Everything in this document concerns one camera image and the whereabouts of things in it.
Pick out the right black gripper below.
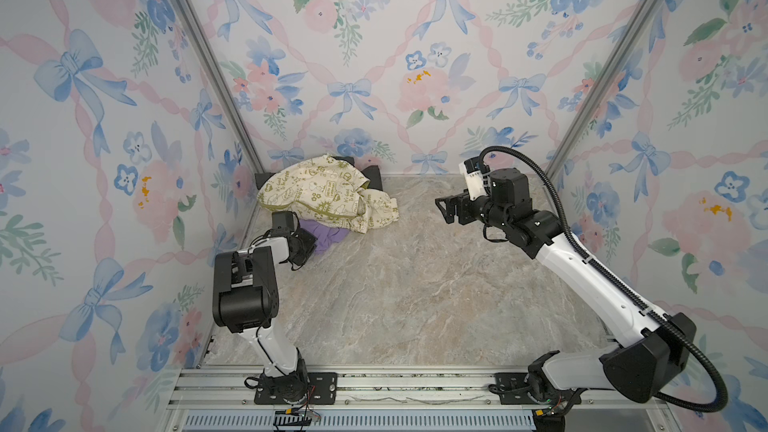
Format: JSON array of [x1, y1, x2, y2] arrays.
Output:
[[434, 187, 510, 236]]

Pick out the purple cloth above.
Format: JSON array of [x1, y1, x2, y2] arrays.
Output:
[[300, 220, 350, 255]]

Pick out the cream green patterned cloth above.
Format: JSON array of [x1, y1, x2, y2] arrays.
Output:
[[258, 155, 400, 234]]

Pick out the black cloth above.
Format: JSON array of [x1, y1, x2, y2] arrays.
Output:
[[254, 156, 383, 191]]

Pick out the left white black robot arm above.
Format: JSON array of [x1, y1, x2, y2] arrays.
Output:
[[212, 211, 316, 404]]

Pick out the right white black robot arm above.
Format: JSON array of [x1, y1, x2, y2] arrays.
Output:
[[435, 159, 689, 405]]

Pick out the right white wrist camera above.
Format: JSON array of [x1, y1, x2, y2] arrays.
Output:
[[459, 157, 486, 201]]

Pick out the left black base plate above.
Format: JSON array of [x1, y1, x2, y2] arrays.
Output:
[[244, 371, 338, 406]]

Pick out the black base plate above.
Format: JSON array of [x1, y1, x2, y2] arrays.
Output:
[[244, 371, 338, 406], [488, 372, 581, 408]]

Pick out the aluminium mounting rail frame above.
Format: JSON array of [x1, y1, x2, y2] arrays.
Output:
[[157, 366, 682, 431]]

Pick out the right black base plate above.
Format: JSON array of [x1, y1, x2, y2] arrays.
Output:
[[488, 372, 581, 408]]

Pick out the left aluminium corner post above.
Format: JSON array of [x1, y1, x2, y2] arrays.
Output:
[[170, 0, 265, 173]]

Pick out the aluminium corner post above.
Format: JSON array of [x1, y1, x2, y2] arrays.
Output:
[[546, 0, 663, 179], [170, 0, 265, 173]]

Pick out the right aluminium corner post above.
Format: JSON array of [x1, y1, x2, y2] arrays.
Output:
[[546, 0, 663, 179]]

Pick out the black corrugated cable conduit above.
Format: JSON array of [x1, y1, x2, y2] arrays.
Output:
[[477, 145, 730, 414]]

